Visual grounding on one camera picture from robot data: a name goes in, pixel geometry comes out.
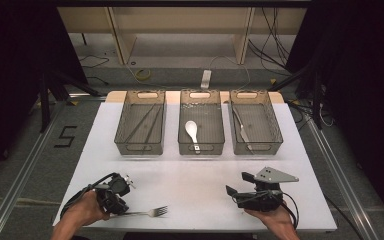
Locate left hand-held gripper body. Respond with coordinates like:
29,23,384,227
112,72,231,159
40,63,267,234
94,172,137,214

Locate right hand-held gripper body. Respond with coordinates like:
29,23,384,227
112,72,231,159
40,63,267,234
234,166,300,213

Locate metal fork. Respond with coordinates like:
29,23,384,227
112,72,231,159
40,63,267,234
109,205,169,218

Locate metal table knife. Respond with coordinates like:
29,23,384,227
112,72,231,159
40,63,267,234
232,105,255,155

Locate clear grey plastic bin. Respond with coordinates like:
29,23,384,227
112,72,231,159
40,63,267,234
113,89,166,156
229,89,284,156
177,89,226,156

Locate metal chopstick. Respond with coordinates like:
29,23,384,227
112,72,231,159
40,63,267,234
124,103,158,144
141,105,164,156

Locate white ceramic spoon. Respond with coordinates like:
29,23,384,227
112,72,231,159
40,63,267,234
184,120,202,154

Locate person's right hand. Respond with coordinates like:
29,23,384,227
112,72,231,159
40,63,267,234
244,201,301,240

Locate person's left hand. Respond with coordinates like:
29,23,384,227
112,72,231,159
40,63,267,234
65,189,111,230

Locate white table sheet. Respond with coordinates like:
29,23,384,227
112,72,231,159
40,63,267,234
52,100,338,232

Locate black metal stand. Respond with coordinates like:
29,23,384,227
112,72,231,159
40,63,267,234
38,68,101,134
268,63,324,130

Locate white power strip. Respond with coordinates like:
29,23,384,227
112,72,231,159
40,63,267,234
200,69,212,90

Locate light wooden shelf unit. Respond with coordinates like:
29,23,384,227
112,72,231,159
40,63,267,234
57,6,308,66

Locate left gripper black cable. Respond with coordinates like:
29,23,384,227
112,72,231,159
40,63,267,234
59,172,118,219

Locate aluminium floor rail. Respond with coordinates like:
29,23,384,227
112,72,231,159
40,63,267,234
0,99,68,240
304,114,379,240

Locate white floor cable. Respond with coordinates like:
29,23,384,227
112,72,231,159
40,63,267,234
209,54,252,90

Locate yellow-green cable coil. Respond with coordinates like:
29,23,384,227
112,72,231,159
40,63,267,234
135,68,152,82

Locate thin black floor cable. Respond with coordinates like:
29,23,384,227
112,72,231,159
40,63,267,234
78,54,110,69

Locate black cable bundle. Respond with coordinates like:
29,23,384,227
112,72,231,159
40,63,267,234
248,7,293,76

